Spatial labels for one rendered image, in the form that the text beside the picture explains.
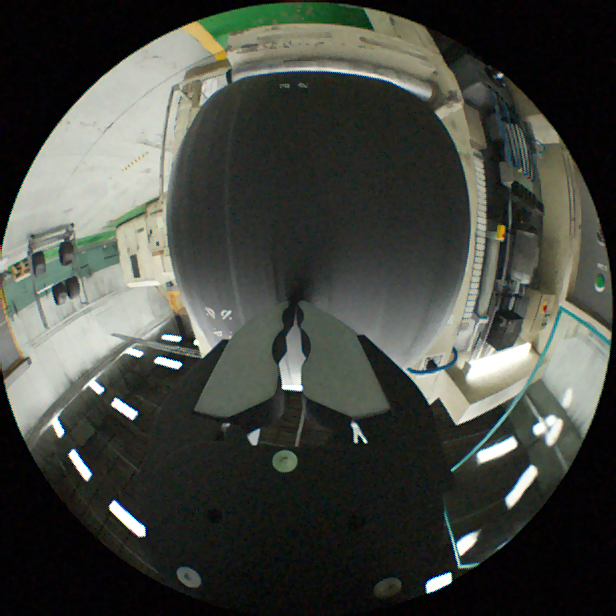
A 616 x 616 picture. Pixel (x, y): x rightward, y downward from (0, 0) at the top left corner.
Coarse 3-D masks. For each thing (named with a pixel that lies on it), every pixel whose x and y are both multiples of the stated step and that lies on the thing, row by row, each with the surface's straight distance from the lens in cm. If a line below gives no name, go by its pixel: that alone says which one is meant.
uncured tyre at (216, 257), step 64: (192, 128) 20; (256, 128) 15; (320, 128) 15; (384, 128) 16; (192, 192) 15; (256, 192) 13; (320, 192) 12; (384, 192) 13; (448, 192) 16; (192, 256) 15; (256, 256) 12; (320, 256) 12; (384, 256) 13; (448, 256) 16; (192, 320) 23; (384, 320) 16
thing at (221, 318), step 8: (200, 304) 16; (208, 304) 15; (216, 304) 15; (224, 304) 14; (232, 304) 14; (208, 312) 16; (216, 312) 15; (224, 312) 15; (232, 312) 14; (208, 320) 17; (216, 320) 16; (224, 320) 15; (232, 320) 15; (216, 328) 17; (224, 328) 16; (232, 328) 16; (216, 336) 18; (224, 336) 17
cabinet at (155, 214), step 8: (152, 200) 530; (152, 208) 523; (160, 208) 499; (152, 216) 521; (160, 216) 498; (152, 224) 521; (160, 224) 497; (152, 232) 522; (160, 232) 498; (152, 240) 524; (160, 240) 499; (152, 248) 526; (160, 248) 503
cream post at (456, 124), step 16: (368, 16) 105; (384, 16) 88; (384, 32) 85; (400, 32) 75; (416, 32) 81; (432, 48) 77; (448, 128) 52; (464, 128) 57; (464, 144) 54; (464, 160) 52; (464, 288) 51; (464, 304) 53; (448, 336) 54; (432, 352) 53; (448, 352) 58; (416, 368) 54; (432, 384) 63
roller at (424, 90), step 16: (256, 64) 40; (272, 64) 39; (288, 64) 38; (304, 64) 38; (320, 64) 39; (336, 64) 39; (352, 64) 40; (368, 64) 42; (400, 80) 42; (416, 80) 44; (432, 96) 45
